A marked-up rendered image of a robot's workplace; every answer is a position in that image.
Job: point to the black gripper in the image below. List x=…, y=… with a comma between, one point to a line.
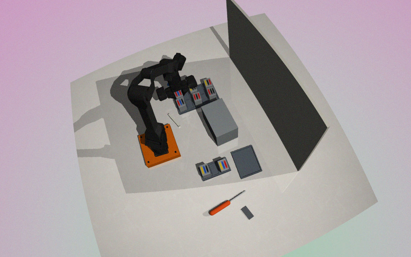
x=180, y=85

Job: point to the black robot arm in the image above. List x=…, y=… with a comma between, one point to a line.
x=140, y=96

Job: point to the orange-handled screwdriver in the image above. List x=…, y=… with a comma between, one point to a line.
x=223, y=205

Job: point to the grey flat panel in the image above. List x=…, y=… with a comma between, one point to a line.
x=290, y=108

